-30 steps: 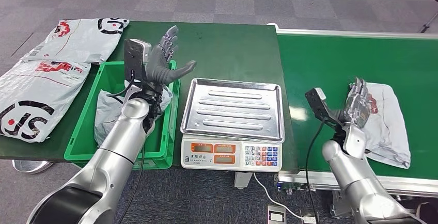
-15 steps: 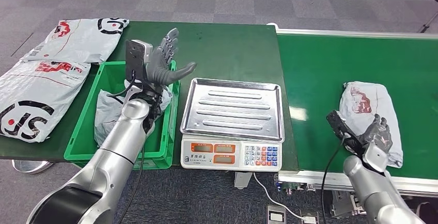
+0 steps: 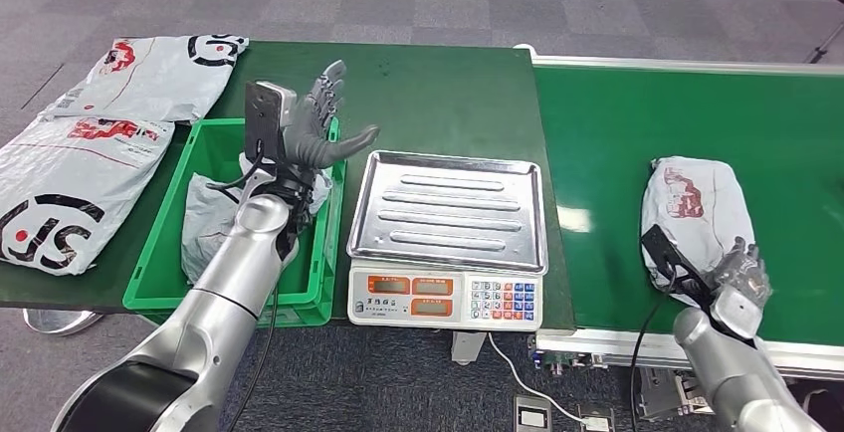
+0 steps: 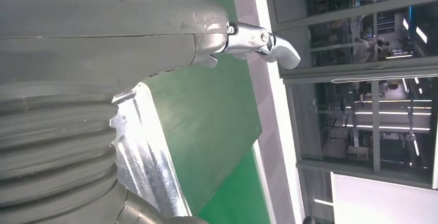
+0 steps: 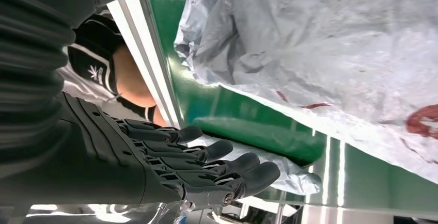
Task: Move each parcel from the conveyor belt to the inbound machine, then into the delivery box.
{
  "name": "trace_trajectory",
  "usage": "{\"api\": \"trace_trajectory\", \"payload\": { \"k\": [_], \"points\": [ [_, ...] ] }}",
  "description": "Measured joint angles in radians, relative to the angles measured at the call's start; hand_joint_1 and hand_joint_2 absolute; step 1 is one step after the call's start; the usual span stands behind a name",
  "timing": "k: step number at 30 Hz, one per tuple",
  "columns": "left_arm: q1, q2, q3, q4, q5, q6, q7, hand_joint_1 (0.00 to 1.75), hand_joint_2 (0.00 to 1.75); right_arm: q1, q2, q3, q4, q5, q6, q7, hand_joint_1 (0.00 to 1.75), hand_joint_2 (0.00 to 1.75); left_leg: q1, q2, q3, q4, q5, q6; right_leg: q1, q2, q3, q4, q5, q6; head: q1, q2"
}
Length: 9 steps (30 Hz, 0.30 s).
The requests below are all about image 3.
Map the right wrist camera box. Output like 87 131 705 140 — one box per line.
640 223 718 313

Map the green plastic crate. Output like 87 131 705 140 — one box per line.
121 116 348 330

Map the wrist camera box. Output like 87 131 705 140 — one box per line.
640 223 718 313
243 80 299 166

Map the grey parcel bag red print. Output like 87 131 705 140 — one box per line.
640 155 757 309

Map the black tripod leg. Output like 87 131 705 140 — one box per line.
805 20 844 65

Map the grey support post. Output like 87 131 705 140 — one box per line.
451 330 488 366

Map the white courier bag black logo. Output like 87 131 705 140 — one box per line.
39 34 251 125
0 115 177 279

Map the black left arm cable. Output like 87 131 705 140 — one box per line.
204 141 281 432

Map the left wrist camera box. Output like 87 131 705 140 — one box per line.
243 80 299 166

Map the steel weighing tray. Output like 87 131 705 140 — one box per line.
346 148 550 278

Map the white power cable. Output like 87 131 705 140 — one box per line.
486 330 589 425

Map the round metal table foot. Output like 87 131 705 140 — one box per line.
21 309 103 338

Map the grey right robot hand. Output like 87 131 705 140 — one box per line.
709 236 773 342

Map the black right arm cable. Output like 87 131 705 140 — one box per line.
628 270 681 432

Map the white plug adapter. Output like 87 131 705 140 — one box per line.
577 405 616 432

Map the dark green table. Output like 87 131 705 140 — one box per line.
0 40 579 332

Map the green conveyor belt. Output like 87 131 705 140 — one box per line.
514 43 844 421

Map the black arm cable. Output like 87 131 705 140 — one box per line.
204 141 281 432
628 270 681 432

